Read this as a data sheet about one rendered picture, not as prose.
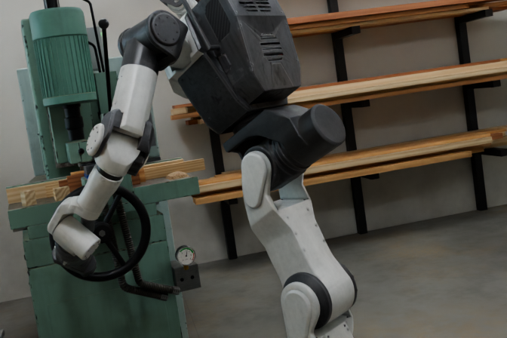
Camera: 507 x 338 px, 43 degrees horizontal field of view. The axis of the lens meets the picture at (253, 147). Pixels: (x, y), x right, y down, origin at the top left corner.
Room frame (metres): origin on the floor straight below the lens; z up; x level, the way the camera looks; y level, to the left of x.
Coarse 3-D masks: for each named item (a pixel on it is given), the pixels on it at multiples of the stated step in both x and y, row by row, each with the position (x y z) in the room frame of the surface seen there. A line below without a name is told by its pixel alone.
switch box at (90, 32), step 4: (88, 28) 2.49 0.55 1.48; (92, 28) 2.49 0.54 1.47; (88, 32) 2.49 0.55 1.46; (92, 32) 2.49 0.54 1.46; (100, 32) 2.51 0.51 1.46; (88, 36) 2.49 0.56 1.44; (92, 36) 2.49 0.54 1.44; (100, 36) 2.50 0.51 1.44; (88, 40) 2.49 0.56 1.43; (92, 40) 2.49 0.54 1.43; (100, 40) 2.50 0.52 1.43; (96, 44) 2.50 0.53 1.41; (100, 44) 2.50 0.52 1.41; (92, 48) 2.49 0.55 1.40; (100, 48) 2.50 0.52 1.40; (92, 52) 2.49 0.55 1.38; (92, 56) 2.49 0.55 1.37; (92, 60) 2.49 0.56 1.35; (96, 60) 2.49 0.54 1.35; (104, 60) 2.50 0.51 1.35; (92, 64) 2.49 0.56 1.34; (96, 64) 2.49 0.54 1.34; (100, 64) 2.50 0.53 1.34; (104, 64) 2.50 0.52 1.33; (96, 68) 2.49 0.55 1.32; (104, 68) 2.50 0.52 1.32
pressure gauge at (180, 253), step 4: (180, 248) 2.06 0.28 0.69; (184, 248) 2.06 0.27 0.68; (188, 248) 2.07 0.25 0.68; (192, 248) 2.07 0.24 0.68; (176, 252) 2.07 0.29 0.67; (180, 252) 2.06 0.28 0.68; (184, 252) 2.06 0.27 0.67; (188, 252) 2.07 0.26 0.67; (192, 252) 2.07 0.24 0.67; (176, 256) 2.06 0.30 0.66; (180, 256) 2.06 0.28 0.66; (184, 256) 2.06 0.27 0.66; (188, 256) 2.07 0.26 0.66; (192, 256) 2.07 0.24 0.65; (180, 260) 2.06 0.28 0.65; (184, 260) 2.06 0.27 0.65; (188, 260) 2.06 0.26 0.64; (192, 260) 2.07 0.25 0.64; (184, 264) 2.06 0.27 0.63; (188, 264) 2.06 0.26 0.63; (184, 268) 2.08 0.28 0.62; (188, 268) 2.08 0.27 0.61
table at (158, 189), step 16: (192, 176) 2.17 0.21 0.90; (144, 192) 2.09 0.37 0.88; (160, 192) 2.11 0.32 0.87; (176, 192) 2.13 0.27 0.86; (192, 192) 2.14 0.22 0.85; (16, 208) 1.98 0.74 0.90; (32, 208) 1.98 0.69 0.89; (48, 208) 1.99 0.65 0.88; (128, 208) 1.98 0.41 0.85; (16, 224) 1.96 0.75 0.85; (32, 224) 1.98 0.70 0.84
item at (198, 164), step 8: (192, 160) 2.32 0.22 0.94; (200, 160) 2.32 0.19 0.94; (144, 168) 2.27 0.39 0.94; (152, 168) 2.26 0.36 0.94; (160, 168) 2.27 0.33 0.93; (168, 168) 2.28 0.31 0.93; (176, 168) 2.29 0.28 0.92; (184, 168) 2.30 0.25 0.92; (192, 168) 2.31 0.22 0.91; (200, 168) 2.32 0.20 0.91; (152, 176) 2.26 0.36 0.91; (160, 176) 2.27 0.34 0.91; (56, 184) 2.15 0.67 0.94; (48, 192) 2.15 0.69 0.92
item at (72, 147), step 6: (66, 144) 2.19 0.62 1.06; (72, 144) 2.14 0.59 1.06; (78, 144) 2.15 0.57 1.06; (84, 144) 2.15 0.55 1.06; (66, 150) 2.24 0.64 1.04; (72, 150) 2.14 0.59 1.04; (84, 150) 2.15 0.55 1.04; (72, 156) 2.14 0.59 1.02; (78, 156) 2.14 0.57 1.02; (84, 156) 2.15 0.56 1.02; (90, 156) 2.16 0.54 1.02; (72, 162) 2.14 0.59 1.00; (78, 162) 2.14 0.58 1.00
